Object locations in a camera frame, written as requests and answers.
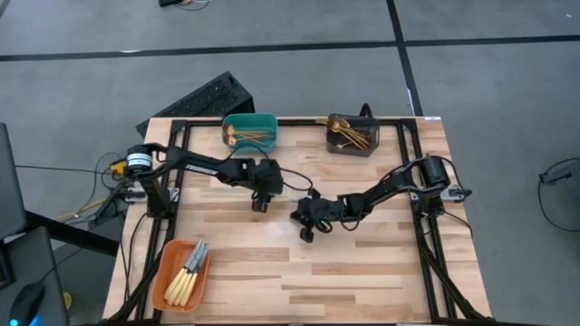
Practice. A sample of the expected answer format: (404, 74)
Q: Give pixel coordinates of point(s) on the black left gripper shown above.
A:
(267, 179)

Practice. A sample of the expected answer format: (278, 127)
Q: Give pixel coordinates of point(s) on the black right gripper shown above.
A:
(317, 210)

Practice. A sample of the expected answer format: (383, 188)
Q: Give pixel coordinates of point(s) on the gold fork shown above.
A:
(324, 121)
(340, 124)
(349, 132)
(358, 138)
(344, 129)
(353, 144)
(333, 120)

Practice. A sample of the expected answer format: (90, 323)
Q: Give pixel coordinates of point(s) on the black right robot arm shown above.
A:
(385, 188)

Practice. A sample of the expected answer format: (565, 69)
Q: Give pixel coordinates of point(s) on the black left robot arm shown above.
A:
(199, 165)

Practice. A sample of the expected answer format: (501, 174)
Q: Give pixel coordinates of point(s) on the teal plastic bin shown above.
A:
(251, 120)

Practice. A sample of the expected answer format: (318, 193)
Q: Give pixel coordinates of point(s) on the grey plastic bin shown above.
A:
(335, 149)

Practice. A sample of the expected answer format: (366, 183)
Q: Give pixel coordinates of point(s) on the black perforated box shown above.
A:
(213, 97)

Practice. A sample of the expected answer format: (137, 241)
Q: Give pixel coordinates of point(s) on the black clamp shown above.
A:
(365, 110)

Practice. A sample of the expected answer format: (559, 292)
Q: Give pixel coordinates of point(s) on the orange plastic bin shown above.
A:
(163, 267)

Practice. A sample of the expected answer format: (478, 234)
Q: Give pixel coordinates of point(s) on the black desk bar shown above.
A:
(72, 233)

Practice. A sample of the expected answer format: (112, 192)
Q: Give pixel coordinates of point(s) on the yellow disc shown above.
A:
(68, 301)

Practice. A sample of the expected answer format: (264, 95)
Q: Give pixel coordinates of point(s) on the dark grey desk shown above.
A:
(31, 258)

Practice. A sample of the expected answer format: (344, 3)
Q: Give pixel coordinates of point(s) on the grey monitor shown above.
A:
(9, 181)

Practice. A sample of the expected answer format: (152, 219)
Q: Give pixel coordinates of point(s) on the black computer mouse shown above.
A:
(27, 303)

